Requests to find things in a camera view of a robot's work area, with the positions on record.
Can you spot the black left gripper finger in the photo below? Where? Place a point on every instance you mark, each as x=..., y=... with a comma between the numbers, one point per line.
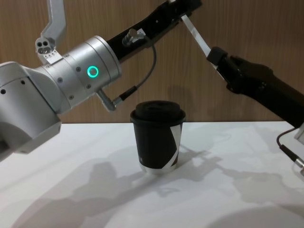
x=187, y=6
x=173, y=22

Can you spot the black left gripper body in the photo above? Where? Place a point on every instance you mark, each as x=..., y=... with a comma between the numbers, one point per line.
x=137, y=47

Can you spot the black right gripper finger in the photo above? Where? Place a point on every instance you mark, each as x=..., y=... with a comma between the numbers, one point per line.
x=231, y=83
x=217, y=55

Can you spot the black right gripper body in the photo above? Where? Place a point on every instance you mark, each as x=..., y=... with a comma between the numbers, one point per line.
x=273, y=90

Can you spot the white paper strip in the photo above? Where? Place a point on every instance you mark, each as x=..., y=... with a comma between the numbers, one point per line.
x=197, y=35

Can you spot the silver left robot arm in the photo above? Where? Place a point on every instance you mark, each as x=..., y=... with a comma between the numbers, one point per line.
x=71, y=76

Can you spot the black plastic cup lid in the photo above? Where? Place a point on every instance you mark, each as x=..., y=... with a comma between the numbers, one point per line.
x=158, y=110

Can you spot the black paper cup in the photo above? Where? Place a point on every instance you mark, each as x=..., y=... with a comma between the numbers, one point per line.
x=154, y=147

